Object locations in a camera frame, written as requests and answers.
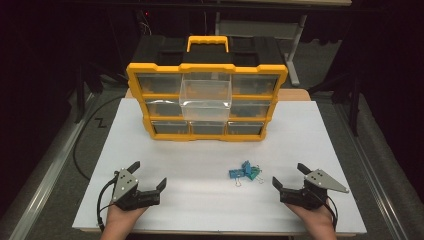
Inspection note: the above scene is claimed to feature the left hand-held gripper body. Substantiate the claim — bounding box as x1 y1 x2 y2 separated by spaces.
111 168 162 212

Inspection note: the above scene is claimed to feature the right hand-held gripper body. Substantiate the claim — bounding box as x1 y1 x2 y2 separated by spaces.
279 168 350 211

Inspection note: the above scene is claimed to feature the blue binder clip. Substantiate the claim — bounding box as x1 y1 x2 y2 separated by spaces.
228 168 246 188
241 160 253 178

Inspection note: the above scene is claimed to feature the clear plastic drawer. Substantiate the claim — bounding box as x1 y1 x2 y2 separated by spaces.
178 79 233 123

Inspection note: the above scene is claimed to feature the yellow black organizer cabinet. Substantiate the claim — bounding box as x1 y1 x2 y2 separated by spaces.
125 35 289 143

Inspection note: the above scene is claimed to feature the person's right hand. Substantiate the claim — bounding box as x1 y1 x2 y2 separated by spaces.
284 198 336 234

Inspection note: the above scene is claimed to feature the person's left hand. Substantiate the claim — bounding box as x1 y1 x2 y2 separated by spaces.
105 203 149 234

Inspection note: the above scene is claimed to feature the white foam board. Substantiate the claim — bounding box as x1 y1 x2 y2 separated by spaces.
72 98 368 234

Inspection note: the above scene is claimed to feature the black stand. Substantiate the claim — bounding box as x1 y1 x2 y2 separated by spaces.
308 73 363 138
74 63 104 124

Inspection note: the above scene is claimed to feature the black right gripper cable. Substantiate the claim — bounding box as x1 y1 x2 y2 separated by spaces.
319 194 339 231

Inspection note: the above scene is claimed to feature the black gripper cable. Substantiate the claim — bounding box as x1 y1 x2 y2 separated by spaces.
96 171 120 233
319 194 339 231

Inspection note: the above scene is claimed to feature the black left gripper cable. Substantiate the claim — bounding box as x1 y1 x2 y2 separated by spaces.
96 171 120 233

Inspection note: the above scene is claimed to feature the black floor cable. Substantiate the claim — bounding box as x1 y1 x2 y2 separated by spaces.
72 94 126 182

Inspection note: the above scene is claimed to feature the metal floor rail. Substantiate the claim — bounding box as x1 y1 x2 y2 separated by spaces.
8 93 96 240
334 103 404 240

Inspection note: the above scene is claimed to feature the grey metal frame stand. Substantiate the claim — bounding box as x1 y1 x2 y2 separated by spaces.
214 11 309 88

